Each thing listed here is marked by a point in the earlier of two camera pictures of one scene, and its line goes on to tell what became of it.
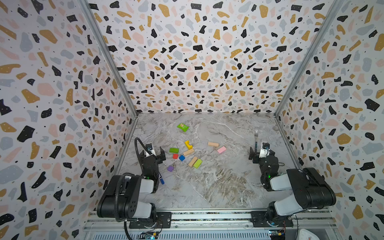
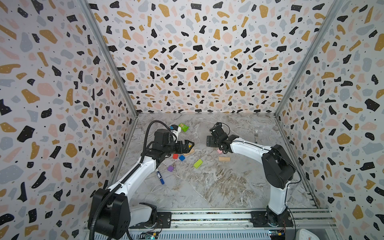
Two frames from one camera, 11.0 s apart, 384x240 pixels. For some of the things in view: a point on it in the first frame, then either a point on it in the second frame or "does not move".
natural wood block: x=189 y=151 does not move
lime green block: x=197 y=163 does not move
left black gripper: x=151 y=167 -> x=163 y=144
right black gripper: x=258 y=154 -> x=212 y=141
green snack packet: x=183 y=127 does not move
